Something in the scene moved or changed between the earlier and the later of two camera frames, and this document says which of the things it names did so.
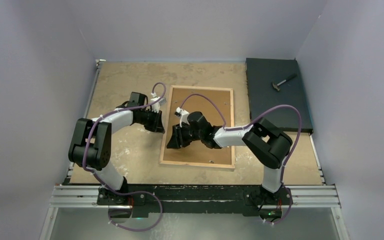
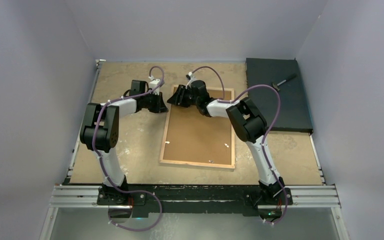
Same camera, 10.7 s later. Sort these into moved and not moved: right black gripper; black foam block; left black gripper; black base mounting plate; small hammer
Moved: right black gripper; left black gripper
Not moved: black foam block; black base mounting plate; small hammer
